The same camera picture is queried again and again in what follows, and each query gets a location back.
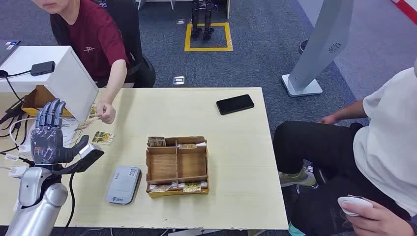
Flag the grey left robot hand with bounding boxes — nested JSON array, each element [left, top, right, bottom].
[[30, 98, 89, 166]]

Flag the person's hand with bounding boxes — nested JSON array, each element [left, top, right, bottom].
[[340, 195, 415, 236], [318, 114, 341, 125], [95, 101, 117, 125]]

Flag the round handheld remote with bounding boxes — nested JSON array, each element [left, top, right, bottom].
[[337, 196, 374, 217]]

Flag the brown card stack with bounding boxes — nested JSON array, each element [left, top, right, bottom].
[[148, 137, 167, 148]]

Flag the person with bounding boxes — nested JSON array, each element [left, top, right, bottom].
[[273, 59, 417, 236], [30, 0, 136, 125]]

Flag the grey card reader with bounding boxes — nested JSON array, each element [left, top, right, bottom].
[[106, 165, 143, 205]]

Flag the wooden card organizer box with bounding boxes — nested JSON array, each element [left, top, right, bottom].
[[146, 136, 210, 199]]

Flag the printed paper sheet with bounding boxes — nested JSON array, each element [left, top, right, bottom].
[[24, 117, 82, 147]]

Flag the small white charger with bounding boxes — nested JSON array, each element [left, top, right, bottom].
[[8, 166, 29, 178]]

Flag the white riser box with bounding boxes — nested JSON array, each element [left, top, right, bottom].
[[0, 45, 99, 124]]

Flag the green sneaker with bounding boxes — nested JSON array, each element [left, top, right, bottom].
[[278, 168, 317, 188]]

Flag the black adapter box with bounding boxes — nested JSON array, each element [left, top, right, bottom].
[[30, 60, 57, 77]]

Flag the grey kiosk stand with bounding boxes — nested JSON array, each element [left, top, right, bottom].
[[281, 0, 356, 98]]

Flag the black office chair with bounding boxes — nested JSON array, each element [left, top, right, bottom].
[[50, 0, 156, 89]]

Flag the teal sneaker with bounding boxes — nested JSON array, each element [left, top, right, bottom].
[[288, 222, 305, 236]]

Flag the black smartphone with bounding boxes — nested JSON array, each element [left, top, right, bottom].
[[216, 94, 255, 116]]

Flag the grey laptop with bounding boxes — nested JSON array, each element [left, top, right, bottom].
[[0, 40, 21, 66]]

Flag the yellow floor tape square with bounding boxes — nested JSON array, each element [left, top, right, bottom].
[[184, 22, 234, 52]]

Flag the black humanoid robot legs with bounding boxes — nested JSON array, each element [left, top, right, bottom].
[[190, 0, 216, 41]]

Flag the white cable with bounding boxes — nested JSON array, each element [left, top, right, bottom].
[[9, 117, 84, 147]]

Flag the black cable bundle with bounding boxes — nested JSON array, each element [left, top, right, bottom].
[[0, 97, 30, 154]]

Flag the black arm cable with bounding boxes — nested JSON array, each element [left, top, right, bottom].
[[63, 173, 76, 229]]

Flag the black adapter cable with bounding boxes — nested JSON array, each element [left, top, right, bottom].
[[0, 69, 33, 102]]

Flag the white table frame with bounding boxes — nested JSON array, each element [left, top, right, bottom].
[[137, 0, 177, 11]]

